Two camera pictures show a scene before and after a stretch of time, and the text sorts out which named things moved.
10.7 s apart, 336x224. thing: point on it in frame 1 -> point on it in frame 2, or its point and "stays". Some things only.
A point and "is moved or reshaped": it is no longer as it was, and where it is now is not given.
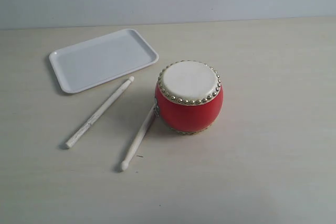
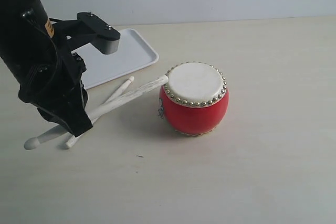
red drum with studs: [189, 97] is moved or reshaped
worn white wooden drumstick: [78, 135] stays
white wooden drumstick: [124, 164] -> [32, 142]
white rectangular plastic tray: [91, 62] stays
